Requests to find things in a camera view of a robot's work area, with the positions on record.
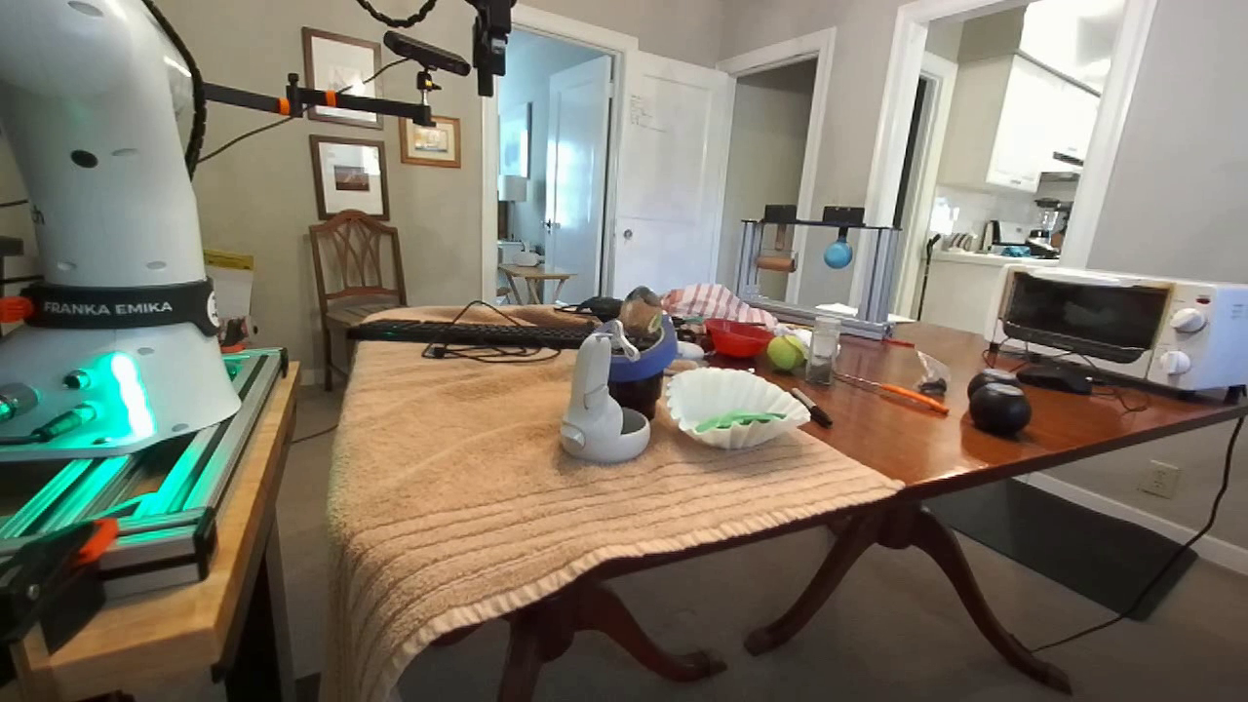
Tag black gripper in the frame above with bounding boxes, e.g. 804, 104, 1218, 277
464, 0, 519, 102

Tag white remote controller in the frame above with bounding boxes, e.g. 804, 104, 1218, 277
559, 317, 661, 468

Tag small gold framed picture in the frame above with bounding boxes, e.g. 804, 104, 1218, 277
398, 114, 464, 170

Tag small wooden side table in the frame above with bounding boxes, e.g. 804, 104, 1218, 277
499, 261, 579, 308

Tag brown wooden chair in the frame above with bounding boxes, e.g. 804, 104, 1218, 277
304, 209, 411, 395

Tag black computer keyboard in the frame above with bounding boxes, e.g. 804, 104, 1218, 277
343, 312, 598, 351

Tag red white striped cloth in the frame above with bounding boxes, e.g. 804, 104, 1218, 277
661, 282, 784, 336

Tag yellow topped white box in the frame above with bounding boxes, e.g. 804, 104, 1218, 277
202, 251, 256, 351

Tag dark cup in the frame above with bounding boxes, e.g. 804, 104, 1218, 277
606, 366, 670, 420

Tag red bowl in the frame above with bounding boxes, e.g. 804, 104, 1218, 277
702, 317, 779, 366

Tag green tennis ball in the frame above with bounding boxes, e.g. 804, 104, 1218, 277
759, 331, 811, 377

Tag beige ribbed towel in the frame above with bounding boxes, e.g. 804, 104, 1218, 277
320, 303, 906, 702

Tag green plastic piece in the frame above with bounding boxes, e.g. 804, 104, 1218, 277
692, 408, 788, 438

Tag black marker pen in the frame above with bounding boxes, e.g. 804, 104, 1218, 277
778, 373, 836, 429

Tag white kitchen cabinet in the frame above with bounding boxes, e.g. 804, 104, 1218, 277
986, 52, 1106, 199

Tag wooden cart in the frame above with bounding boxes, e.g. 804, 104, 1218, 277
0, 362, 304, 702

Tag black computer mouse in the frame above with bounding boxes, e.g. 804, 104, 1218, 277
1014, 356, 1101, 396

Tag white toaster oven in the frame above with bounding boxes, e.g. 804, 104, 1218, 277
989, 261, 1248, 401

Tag black floor mat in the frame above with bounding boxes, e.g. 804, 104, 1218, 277
923, 481, 1201, 621

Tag black stereo camera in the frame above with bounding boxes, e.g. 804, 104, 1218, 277
382, 26, 475, 78

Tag black camera boom stand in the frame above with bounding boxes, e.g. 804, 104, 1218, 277
199, 70, 440, 130

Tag dark framed wall picture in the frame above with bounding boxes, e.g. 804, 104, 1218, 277
299, 26, 386, 99
307, 134, 394, 221

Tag thin black cable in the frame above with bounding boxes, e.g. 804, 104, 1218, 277
421, 296, 560, 366

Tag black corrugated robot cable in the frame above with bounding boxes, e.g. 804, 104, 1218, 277
138, 0, 440, 179

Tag orange handled screwdriver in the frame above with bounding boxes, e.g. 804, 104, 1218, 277
830, 366, 952, 420

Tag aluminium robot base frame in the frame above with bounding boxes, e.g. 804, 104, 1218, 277
0, 343, 289, 600

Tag wooden table pedestal leg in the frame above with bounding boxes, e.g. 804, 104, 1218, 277
493, 577, 735, 702
742, 500, 1078, 699

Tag black clamp orange handle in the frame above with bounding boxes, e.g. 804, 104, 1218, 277
0, 516, 128, 686

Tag white wall outlet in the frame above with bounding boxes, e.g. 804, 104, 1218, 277
1138, 455, 1187, 503

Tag black power cord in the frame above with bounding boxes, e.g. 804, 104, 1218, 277
1031, 395, 1248, 654

